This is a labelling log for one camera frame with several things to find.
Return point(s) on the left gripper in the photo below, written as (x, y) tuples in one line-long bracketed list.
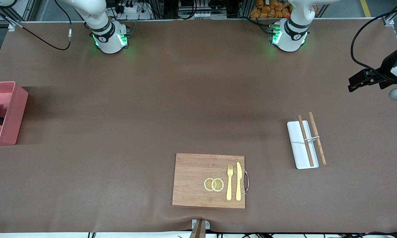
[(386, 67)]

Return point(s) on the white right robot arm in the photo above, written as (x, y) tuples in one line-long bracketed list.
[(107, 36)]

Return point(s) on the silver chopstick rest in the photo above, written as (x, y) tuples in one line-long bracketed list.
[(312, 139)]

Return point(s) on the white rectangular tray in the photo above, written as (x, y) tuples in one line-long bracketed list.
[(297, 152)]

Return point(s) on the pile of orange items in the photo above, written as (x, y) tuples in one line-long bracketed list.
[(267, 10)]

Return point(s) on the yellow knife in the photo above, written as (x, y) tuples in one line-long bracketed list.
[(238, 181)]

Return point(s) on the white power strip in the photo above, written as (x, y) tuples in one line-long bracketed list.
[(205, 15), (132, 10)]

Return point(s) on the yellow fork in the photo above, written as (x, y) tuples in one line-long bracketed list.
[(229, 188)]

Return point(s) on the lemon slice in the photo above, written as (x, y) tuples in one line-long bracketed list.
[(218, 184), (207, 184)]

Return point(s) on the wooden cutting board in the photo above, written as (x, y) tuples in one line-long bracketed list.
[(191, 178)]

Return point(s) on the pink plastic bin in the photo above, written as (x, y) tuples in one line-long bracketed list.
[(10, 119)]

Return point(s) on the aluminium frame post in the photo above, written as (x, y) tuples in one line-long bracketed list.
[(6, 15), (395, 13)]

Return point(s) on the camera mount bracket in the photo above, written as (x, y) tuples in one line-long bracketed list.
[(201, 231)]

